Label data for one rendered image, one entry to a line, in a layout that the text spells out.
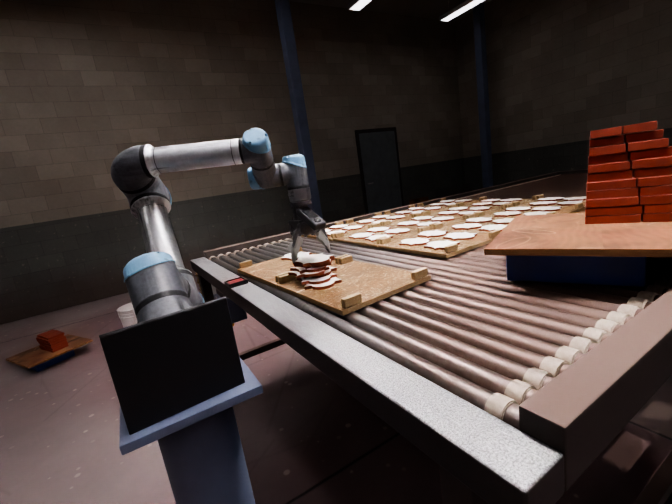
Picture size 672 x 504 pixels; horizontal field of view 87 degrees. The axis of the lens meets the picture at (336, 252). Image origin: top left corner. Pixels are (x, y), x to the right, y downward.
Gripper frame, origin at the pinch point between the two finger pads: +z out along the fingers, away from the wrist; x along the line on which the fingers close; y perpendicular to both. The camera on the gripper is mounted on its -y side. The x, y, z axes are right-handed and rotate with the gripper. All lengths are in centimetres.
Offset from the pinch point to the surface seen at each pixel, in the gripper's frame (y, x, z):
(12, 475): 134, 125, 101
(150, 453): 95, 64, 101
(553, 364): -79, 2, 10
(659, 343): -89, -10, 7
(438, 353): -62, 11, 10
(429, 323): -51, 1, 10
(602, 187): -65, -59, -13
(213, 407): -36, 48, 15
